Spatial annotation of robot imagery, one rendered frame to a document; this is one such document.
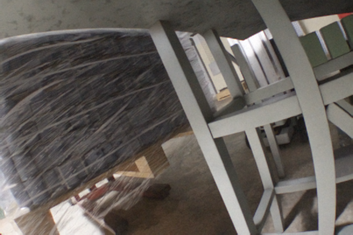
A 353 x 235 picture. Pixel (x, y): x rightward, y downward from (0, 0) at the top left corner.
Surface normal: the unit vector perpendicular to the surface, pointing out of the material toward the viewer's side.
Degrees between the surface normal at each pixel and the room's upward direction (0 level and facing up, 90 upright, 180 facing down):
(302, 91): 90
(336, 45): 90
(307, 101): 90
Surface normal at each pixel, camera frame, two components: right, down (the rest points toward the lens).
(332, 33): -0.60, 0.26
